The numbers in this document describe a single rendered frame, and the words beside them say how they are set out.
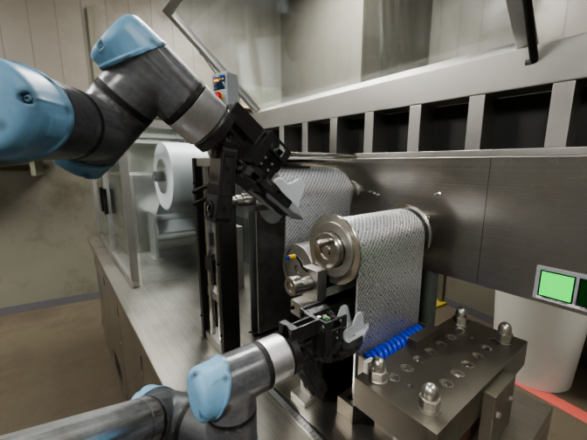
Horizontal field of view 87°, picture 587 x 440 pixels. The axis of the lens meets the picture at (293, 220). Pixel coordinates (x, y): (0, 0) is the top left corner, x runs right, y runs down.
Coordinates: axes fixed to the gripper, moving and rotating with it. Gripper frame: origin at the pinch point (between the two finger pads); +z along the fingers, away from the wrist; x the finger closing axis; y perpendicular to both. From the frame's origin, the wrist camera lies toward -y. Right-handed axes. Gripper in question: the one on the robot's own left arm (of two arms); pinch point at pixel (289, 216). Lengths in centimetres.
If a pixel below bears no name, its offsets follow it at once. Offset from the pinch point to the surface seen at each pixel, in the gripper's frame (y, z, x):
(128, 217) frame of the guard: -18, 0, 96
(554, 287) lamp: 17, 43, -29
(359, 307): -6.2, 22.4, -6.1
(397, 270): 5.8, 28.8, -5.8
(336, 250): 0.3, 12.0, -2.9
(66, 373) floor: -133, 54, 199
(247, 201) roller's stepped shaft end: 2.6, 3.7, 23.8
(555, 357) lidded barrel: 44, 222, -4
